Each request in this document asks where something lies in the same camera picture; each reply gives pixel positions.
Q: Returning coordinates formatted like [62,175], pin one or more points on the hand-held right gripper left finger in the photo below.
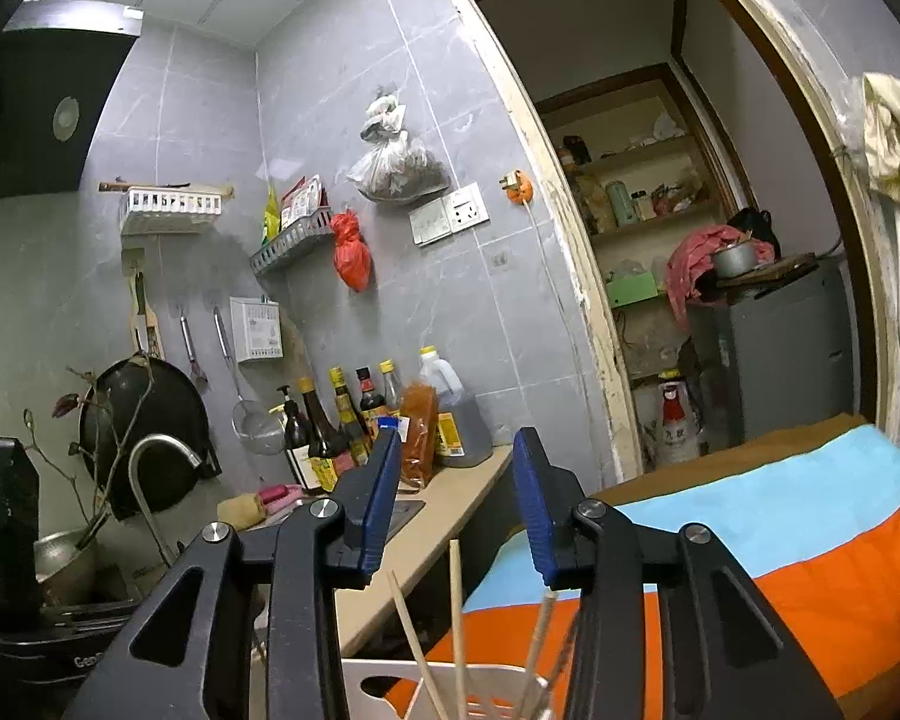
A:
[386,480]

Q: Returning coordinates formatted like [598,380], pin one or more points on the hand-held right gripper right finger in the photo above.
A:
[529,495]

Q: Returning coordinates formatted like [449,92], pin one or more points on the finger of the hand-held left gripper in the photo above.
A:
[82,619]

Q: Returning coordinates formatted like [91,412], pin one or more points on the wooden chopstick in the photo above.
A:
[412,637]
[457,615]
[540,630]

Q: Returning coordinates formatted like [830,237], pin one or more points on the white plastic utensil holder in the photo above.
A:
[495,699]

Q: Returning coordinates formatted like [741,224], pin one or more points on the orange spice packet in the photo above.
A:
[418,427]

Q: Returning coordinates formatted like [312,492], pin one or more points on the large oil jug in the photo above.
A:
[465,427]

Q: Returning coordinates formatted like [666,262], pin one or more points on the dark pump bottle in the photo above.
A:
[296,450]

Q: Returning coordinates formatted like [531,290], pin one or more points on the pink scrubber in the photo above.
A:
[279,495]

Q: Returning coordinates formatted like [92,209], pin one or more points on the bare plant branches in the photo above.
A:
[67,405]

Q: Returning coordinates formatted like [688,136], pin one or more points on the hanging metal strainer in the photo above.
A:
[259,431]

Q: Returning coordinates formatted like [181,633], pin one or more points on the yellow sponge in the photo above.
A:
[244,514]

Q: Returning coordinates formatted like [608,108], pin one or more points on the red white bottle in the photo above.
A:
[679,420]

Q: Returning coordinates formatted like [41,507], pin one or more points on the metal kitchen faucet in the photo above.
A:
[157,441]

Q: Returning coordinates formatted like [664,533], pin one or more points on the black wok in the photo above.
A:
[157,405]

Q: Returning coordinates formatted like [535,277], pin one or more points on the red plastic bag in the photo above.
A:
[351,255]

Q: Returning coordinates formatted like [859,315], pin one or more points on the green box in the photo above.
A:
[634,290]

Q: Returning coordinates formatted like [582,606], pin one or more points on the hanging metal spatula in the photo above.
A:
[191,352]

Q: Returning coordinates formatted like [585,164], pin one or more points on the hanging wooden board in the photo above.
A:
[146,322]

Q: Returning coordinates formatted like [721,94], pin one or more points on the striped blue orange brown blanket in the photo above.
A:
[795,540]

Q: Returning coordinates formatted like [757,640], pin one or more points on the red cloth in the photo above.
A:
[686,270]

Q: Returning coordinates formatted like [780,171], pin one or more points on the yellow snack packet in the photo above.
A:
[271,214]

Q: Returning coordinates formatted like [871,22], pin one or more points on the red white snack packet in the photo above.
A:
[300,199]

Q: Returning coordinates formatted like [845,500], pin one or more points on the green thermos cup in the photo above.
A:
[618,202]

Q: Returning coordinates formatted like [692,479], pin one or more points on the clear plastic bag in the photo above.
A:
[397,172]

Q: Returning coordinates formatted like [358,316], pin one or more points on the orange power plug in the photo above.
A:
[516,186]

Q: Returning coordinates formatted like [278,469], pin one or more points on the small metal cooking pot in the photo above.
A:
[735,260]

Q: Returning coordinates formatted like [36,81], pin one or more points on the dark wooden board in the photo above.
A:
[780,270]

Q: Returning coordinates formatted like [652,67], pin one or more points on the black bag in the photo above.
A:
[754,229]

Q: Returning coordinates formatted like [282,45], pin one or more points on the wooden shelf unit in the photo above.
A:
[641,157]

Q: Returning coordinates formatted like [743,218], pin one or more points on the black range hood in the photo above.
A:
[22,105]

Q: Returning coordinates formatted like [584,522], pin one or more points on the cream rubber gloves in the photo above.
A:
[892,135]

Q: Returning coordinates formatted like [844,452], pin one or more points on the white wall box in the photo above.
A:
[255,330]

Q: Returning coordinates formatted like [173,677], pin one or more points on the grey wall rack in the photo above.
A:
[289,244]

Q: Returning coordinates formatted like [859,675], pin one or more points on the white wall switch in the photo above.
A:
[429,223]

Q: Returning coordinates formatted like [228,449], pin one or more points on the white wall socket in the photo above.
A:
[466,206]

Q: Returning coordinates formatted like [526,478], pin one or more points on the white wall basket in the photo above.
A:
[169,206]

